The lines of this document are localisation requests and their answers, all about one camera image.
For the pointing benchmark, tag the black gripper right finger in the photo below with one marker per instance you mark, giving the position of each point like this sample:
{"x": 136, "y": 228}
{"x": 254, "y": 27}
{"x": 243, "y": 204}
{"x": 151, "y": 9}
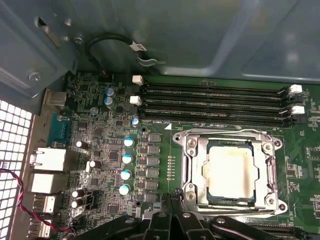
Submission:
{"x": 187, "y": 227}

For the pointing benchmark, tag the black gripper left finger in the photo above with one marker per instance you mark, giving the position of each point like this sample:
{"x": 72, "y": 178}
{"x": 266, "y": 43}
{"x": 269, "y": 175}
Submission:
{"x": 160, "y": 225}

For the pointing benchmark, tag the silver CPU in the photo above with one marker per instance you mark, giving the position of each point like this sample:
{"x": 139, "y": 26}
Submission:
{"x": 230, "y": 172}

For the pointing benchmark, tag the CPU socket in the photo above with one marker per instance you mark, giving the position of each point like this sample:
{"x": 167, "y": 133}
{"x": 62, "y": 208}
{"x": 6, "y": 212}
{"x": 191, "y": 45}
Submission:
{"x": 272, "y": 143}

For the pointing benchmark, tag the black RAM slot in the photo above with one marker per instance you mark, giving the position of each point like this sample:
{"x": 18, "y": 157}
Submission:
{"x": 212, "y": 116}
{"x": 272, "y": 227}
{"x": 212, "y": 97}
{"x": 212, "y": 106}
{"x": 212, "y": 88}

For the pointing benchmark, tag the silver rear port block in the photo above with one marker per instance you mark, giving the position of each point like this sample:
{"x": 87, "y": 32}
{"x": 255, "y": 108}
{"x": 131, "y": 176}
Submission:
{"x": 42, "y": 183}
{"x": 48, "y": 160}
{"x": 46, "y": 203}
{"x": 41, "y": 228}
{"x": 56, "y": 98}

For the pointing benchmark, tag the green motherboard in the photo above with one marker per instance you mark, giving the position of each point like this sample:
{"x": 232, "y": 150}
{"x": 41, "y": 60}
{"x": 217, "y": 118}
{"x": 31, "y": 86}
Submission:
{"x": 295, "y": 155}

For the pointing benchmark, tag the blue rear port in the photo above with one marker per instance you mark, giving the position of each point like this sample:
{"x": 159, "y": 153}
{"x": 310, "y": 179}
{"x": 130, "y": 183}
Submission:
{"x": 58, "y": 130}

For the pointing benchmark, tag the black PC case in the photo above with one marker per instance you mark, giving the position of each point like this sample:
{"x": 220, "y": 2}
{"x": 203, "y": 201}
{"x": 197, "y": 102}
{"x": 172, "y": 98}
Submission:
{"x": 200, "y": 37}

